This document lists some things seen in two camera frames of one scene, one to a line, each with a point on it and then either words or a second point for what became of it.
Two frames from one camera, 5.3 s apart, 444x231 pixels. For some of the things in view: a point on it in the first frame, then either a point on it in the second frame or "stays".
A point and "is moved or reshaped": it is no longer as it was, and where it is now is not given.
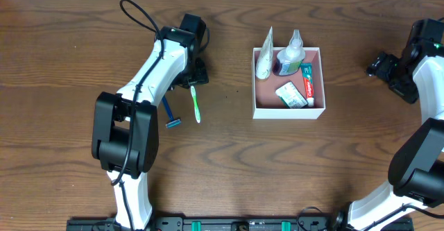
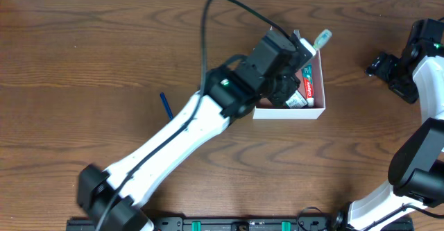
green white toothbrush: (197, 108) is moved or reshaped
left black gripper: (197, 75) -> (284, 90)
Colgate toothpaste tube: (307, 75) stays
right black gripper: (381, 66) stays
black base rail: (225, 224) stays
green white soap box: (291, 96) stays
